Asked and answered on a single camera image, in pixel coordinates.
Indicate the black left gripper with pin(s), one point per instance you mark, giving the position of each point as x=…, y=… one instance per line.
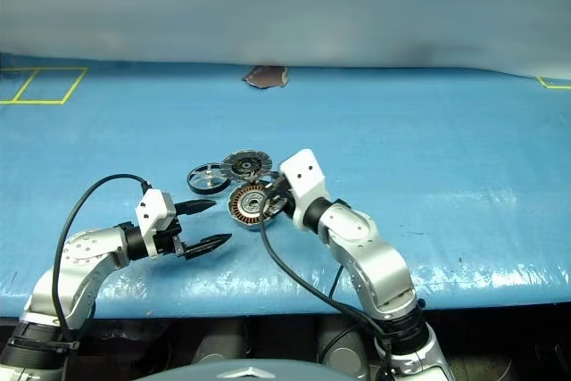
x=165, y=242

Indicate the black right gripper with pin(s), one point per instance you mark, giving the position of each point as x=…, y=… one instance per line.
x=283, y=202

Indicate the motor housing with copper windings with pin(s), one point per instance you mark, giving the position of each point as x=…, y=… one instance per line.
x=244, y=212

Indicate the silver round motor lid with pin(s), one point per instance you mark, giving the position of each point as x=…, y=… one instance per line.
x=243, y=166

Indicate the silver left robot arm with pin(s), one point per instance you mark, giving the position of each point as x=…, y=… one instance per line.
x=85, y=251

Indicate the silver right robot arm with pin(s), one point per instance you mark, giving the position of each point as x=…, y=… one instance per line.
x=379, y=256

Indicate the dark rounded shape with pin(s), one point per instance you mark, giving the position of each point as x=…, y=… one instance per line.
x=220, y=345
x=341, y=350

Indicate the brown torn cover patch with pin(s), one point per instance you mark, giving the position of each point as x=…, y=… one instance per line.
x=265, y=77

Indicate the blue plastic table cover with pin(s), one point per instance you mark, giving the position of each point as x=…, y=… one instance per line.
x=401, y=153

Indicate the grey robot torso with logo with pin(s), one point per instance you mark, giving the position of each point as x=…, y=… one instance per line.
x=250, y=374

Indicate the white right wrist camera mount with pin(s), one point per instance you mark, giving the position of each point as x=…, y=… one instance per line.
x=303, y=171

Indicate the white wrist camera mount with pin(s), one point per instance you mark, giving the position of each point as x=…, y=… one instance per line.
x=154, y=209
x=303, y=171

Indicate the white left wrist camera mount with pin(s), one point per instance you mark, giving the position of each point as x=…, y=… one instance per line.
x=154, y=209

